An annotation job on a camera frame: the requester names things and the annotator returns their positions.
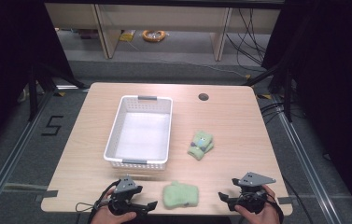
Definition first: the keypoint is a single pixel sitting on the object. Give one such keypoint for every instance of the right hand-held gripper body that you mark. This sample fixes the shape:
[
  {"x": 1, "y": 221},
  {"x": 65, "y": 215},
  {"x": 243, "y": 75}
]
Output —
[{"x": 253, "y": 193}]

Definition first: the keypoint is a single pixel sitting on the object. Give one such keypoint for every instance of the black metal stand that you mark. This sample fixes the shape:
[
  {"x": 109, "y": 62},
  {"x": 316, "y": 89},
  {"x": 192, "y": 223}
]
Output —
[
  {"x": 33, "y": 93},
  {"x": 287, "y": 93}
]

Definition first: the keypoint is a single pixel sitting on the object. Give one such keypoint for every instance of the light wooden shelf unit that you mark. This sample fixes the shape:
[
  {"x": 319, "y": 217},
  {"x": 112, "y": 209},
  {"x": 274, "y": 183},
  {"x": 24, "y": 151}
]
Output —
[{"x": 164, "y": 18}]

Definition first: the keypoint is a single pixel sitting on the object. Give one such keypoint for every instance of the dark curtain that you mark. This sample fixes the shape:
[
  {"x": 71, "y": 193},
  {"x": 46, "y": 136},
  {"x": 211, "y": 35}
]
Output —
[
  {"x": 335, "y": 77},
  {"x": 8, "y": 46}
]

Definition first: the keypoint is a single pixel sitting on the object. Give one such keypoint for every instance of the green glove with face print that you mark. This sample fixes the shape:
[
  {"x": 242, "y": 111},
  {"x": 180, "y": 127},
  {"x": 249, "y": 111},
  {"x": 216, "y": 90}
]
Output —
[{"x": 200, "y": 145}]

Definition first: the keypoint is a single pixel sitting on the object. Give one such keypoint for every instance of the silver metal floor rail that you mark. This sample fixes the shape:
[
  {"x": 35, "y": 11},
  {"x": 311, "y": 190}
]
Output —
[
  {"x": 8, "y": 161},
  {"x": 307, "y": 161}
]

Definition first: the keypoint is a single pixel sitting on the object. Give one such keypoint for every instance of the white plastic basket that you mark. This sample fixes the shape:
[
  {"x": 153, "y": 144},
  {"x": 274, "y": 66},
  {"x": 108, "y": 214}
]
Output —
[{"x": 142, "y": 137}]

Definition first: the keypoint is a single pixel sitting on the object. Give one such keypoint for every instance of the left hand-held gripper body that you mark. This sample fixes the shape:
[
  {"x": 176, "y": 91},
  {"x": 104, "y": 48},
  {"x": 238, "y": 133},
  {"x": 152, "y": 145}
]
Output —
[{"x": 123, "y": 194}]

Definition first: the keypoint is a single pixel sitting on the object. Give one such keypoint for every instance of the person's left hand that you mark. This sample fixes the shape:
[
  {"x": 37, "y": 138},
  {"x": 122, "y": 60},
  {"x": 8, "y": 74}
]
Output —
[{"x": 108, "y": 216}]

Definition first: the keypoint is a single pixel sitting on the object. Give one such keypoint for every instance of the yellow packet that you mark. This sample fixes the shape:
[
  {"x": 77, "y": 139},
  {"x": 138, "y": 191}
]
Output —
[{"x": 127, "y": 35}]

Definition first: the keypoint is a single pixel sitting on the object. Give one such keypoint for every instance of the person's right hand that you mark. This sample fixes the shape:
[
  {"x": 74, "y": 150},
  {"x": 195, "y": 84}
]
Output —
[{"x": 265, "y": 214}]

